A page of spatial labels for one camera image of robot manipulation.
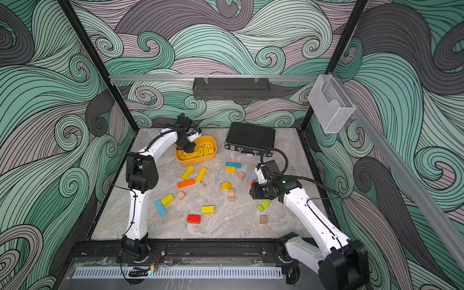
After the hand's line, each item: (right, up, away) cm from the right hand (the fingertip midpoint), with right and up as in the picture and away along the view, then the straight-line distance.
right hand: (252, 192), depth 79 cm
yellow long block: (-26, +5, +19) cm, 33 cm away
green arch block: (+7, -8, +6) cm, 12 cm away
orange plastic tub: (-25, +18, +28) cm, 41 cm away
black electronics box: (+2, +25, +30) cm, 39 cm away
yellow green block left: (-41, -6, +8) cm, 42 cm away
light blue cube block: (+3, +4, +16) cm, 17 cm away
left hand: (-33, +21, +22) cm, 45 cm away
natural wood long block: (-9, -4, +11) cm, 15 cm away
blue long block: (-44, -9, +7) cm, 45 cm away
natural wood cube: (+5, -13, +2) cm, 14 cm away
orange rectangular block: (-34, +1, +16) cm, 38 cm away
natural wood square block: (-4, +4, +17) cm, 18 cm away
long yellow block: (-34, +6, +19) cm, 39 cm away
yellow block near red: (-20, -9, +5) cm, 23 cm away
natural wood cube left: (-35, -4, +9) cm, 36 cm away
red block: (-28, -13, +3) cm, 31 cm away
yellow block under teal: (-10, +7, +22) cm, 25 cm away
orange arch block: (+2, +1, +16) cm, 16 cm away
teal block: (-5, +9, +24) cm, 26 cm away
